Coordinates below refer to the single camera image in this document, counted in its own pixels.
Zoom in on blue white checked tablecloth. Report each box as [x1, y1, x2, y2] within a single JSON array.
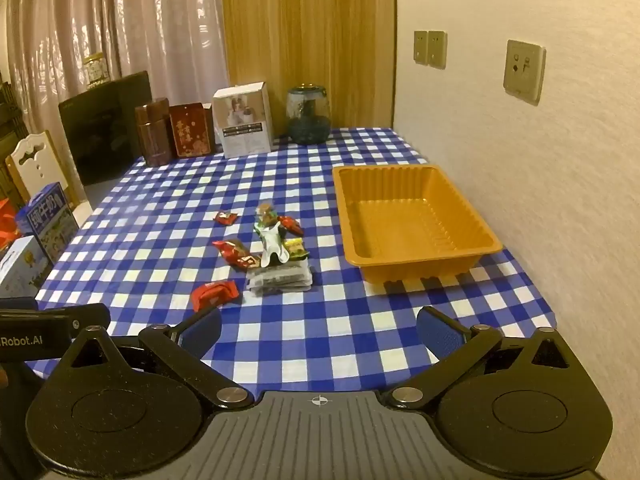
[[27, 127, 558, 396]]

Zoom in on white blue cardboard box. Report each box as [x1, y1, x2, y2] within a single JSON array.
[[0, 235, 53, 298]]

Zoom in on white cardboard product box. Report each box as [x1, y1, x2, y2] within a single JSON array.
[[212, 81, 273, 159]]

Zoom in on wood grain panel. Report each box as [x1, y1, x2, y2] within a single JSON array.
[[220, 0, 398, 128]]

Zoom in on red gold printed box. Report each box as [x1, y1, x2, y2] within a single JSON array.
[[169, 102, 216, 160]]

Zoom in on white wooden chair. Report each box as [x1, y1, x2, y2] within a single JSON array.
[[5, 130, 76, 211]]

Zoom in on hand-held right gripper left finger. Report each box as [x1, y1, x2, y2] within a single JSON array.
[[60, 306, 256, 408]]

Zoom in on large red snack packet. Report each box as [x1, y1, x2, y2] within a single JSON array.
[[191, 281, 240, 312]]

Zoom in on blue milk carton box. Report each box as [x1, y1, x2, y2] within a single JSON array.
[[15, 182, 81, 266]]

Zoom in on green brown candy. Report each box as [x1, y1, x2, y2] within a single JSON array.
[[255, 203, 281, 228]]

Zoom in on small lidded jar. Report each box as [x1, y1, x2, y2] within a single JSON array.
[[82, 52, 110, 86]]

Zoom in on black green snack packet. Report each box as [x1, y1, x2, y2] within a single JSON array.
[[248, 260, 314, 286]]

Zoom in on dark wooden shelf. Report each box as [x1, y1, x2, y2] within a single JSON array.
[[0, 80, 28, 211]]

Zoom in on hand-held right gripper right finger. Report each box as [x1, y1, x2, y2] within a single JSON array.
[[380, 305, 577, 408]]

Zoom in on orange plastic tray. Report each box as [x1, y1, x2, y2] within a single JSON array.
[[332, 163, 503, 285]]

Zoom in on sheer pink curtain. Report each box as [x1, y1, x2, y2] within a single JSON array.
[[0, 0, 231, 136]]

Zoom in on round glass jar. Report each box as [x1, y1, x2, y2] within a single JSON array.
[[286, 86, 332, 145]]

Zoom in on silver white snack packet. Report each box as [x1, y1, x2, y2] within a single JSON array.
[[254, 225, 291, 267]]

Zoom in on brown metal canister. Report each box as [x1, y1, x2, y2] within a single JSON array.
[[135, 97, 176, 167]]

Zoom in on red bag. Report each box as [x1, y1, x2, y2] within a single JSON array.
[[0, 197, 26, 251]]

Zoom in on beige wall plate with ports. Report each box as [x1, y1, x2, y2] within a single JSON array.
[[502, 39, 546, 106]]

